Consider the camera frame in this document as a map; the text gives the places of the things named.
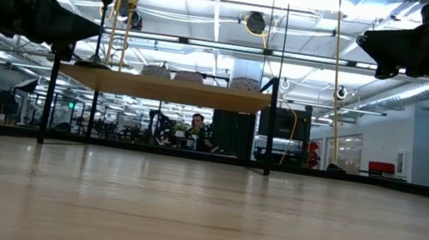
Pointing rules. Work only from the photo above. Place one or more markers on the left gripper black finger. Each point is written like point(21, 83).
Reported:
point(64, 25)

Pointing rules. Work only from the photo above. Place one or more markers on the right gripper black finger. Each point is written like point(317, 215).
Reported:
point(409, 50)

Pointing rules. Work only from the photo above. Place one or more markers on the black softbox lamp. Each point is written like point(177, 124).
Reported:
point(26, 86)

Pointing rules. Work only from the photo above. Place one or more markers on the wooden shelf with black legs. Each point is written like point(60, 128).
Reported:
point(160, 88)

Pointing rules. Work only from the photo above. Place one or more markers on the red seat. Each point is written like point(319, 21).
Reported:
point(381, 167)

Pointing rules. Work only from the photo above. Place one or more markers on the red background object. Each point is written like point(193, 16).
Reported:
point(313, 155)

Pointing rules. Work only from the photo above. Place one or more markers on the person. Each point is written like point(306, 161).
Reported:
point(197, 121)

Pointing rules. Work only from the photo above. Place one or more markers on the black cabinet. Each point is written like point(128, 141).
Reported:
point(231, 135)

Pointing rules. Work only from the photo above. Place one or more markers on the black aluminium table frame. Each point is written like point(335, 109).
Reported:
point(398, 187)

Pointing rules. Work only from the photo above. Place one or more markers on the black wall screen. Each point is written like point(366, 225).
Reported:
point(281, 123)

